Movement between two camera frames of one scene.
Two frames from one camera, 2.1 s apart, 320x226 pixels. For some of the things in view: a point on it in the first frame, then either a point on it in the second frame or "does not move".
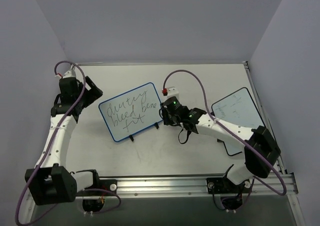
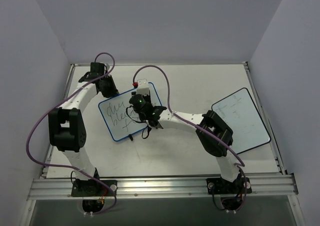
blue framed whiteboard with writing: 132,113 does not move
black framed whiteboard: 239,108 does not move
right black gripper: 165,118 -> 155,114
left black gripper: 88,93 -> 107,87
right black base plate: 223,185 does not move
